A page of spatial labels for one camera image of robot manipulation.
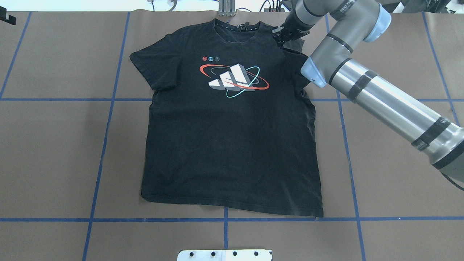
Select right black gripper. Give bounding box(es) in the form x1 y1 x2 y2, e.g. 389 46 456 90
272 24 311 47

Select black printed t-shirt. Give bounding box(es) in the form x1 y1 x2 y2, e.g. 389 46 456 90
129 19 323 218

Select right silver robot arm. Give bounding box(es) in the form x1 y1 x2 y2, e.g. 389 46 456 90
272 0 464 182

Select aluminium frame post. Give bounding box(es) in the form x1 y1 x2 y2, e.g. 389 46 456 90
218 0 236 17

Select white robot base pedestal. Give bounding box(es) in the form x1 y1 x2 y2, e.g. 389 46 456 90
177 249 273 261

